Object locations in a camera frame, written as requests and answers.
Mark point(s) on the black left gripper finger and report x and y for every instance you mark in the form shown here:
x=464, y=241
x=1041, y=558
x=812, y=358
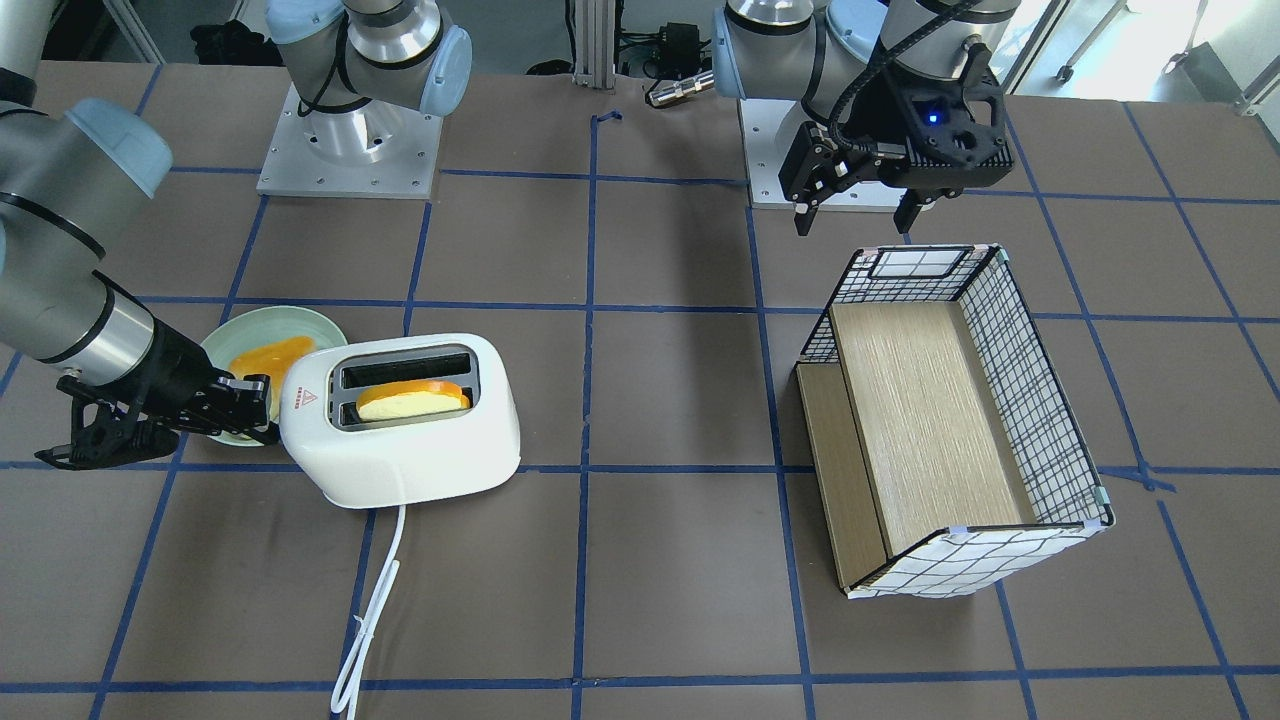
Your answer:
x=804, y=217
x=911, y=205

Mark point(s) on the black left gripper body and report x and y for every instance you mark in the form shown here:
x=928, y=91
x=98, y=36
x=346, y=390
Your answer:
x=889, y=127

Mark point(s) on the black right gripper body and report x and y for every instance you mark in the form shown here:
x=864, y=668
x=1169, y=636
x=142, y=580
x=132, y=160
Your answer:
x=172, y=371

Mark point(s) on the white two-slot toaster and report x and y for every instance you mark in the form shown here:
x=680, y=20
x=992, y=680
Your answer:
x=360, y=465

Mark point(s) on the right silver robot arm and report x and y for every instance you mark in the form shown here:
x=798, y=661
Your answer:
x=69, y=187

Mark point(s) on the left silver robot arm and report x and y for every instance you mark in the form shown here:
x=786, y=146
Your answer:
x=822, y=56

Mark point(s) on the yellow bread slice in toaster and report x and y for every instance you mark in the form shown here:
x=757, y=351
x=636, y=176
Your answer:
x=403, y=399

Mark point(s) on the light green plate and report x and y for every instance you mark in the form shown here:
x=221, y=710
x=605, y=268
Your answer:
x=270, y=340

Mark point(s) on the silver metal cylinder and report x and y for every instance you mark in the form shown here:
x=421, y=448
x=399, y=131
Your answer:
x=666, y=93

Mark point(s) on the orange bread slice on plate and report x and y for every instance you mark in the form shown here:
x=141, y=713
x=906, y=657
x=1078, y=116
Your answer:
x=273, y=360

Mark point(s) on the checkered fabric storage basket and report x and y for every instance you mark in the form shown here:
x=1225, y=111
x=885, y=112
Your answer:
x=946, y=451

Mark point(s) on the aluminium frame post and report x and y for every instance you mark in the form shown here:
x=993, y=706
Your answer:
x=593, y=28

